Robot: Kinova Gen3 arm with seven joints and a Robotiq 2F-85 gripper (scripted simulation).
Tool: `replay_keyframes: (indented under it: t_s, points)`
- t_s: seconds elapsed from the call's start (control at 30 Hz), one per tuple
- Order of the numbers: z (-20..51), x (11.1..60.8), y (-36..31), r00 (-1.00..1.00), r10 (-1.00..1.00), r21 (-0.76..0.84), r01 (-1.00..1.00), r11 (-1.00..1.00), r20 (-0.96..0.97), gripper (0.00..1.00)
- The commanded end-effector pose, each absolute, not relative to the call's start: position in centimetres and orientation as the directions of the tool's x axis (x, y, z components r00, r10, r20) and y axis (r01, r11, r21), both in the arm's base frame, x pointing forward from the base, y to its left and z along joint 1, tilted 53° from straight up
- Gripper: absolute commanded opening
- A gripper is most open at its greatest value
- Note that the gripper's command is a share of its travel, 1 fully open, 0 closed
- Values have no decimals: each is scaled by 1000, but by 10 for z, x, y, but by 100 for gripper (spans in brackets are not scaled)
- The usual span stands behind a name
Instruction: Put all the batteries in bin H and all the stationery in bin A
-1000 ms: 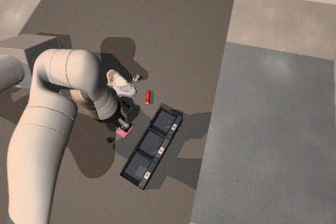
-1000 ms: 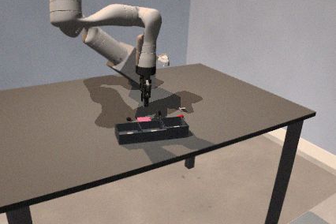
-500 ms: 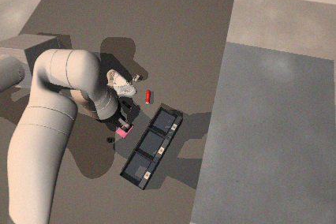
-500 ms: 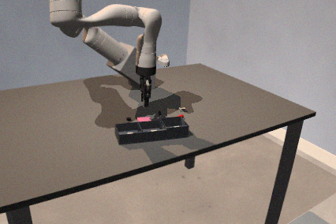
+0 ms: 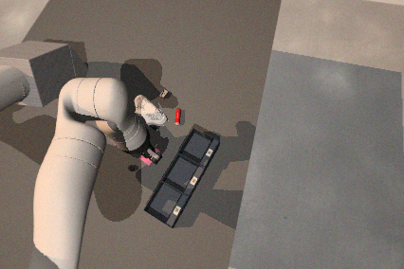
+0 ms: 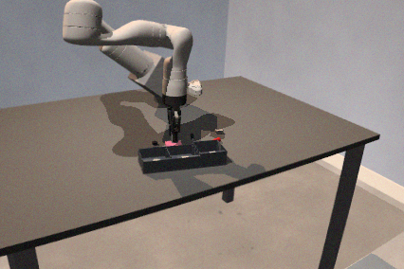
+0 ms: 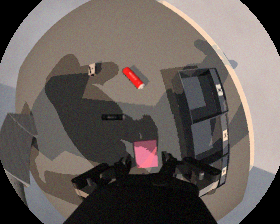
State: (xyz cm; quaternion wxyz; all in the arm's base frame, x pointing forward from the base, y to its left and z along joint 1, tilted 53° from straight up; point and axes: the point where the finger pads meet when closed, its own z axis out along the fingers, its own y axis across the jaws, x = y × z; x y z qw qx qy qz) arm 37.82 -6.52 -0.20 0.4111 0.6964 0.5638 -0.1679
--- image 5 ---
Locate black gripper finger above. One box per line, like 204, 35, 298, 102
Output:
138, 142, 162, 164

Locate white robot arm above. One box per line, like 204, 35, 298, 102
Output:
0, 65, 168, 269

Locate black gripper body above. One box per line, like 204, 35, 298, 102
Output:
124, 128, 152, 154

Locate dark grey rack of three bins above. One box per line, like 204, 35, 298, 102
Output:
145, 128, 220, 228

